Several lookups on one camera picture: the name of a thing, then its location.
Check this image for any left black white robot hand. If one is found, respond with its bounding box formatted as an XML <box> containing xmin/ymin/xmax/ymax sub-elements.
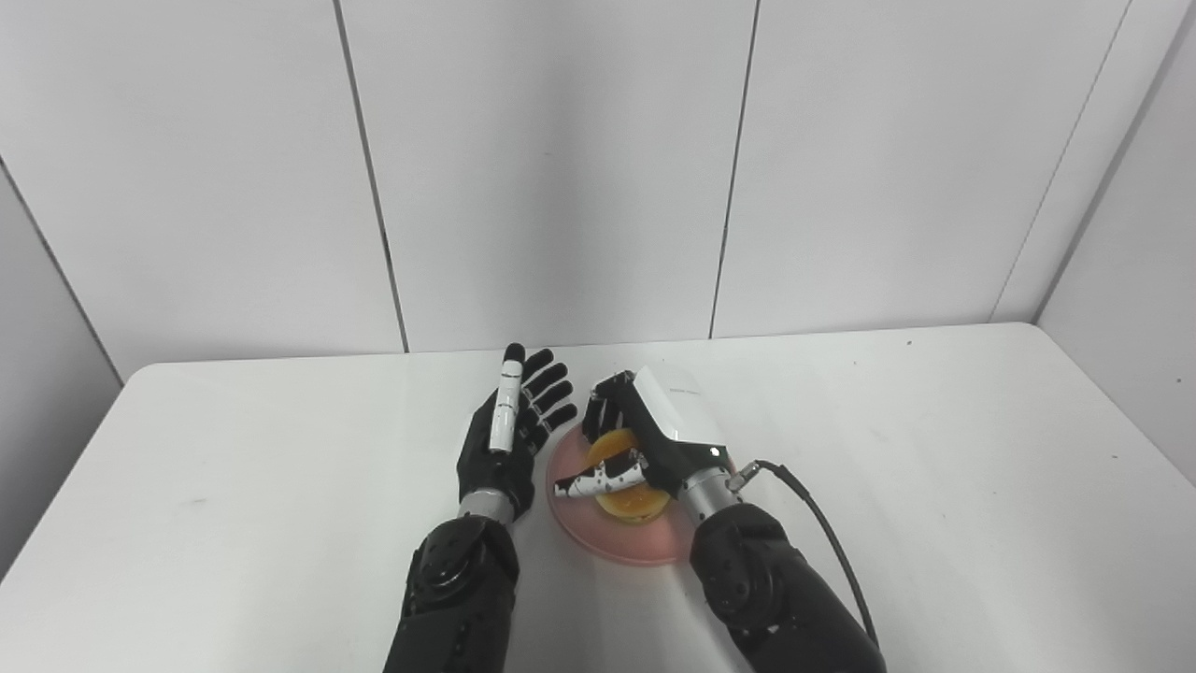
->
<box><xmin>455</xmin><ymin>342</ymin><xmax>579</xmax><ymax>522</ymax></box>

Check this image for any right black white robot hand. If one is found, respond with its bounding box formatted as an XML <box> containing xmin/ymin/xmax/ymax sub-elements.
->
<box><xmin>553</xmin><ymin>365</ymin><xmax>735</xmax><ymax>503</ymax></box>

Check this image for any toy hamburger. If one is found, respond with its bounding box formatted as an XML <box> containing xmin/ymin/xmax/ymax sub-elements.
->
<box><xmin>586</xmin><ymin>427</ymin><xmax>673</xmax><ymax>525</ymax></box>

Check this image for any pink round plate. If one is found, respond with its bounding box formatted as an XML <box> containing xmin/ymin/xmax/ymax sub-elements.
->
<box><xmin>545</xmin><ymin>422</ymin><xmax>740</xmax><ymax>567</ymax></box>

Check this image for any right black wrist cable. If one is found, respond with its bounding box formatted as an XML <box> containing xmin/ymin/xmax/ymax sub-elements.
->
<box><xmin>726</xmin><ymin>459</ymin><xmax>882</xmax><ymax>652</ymax></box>

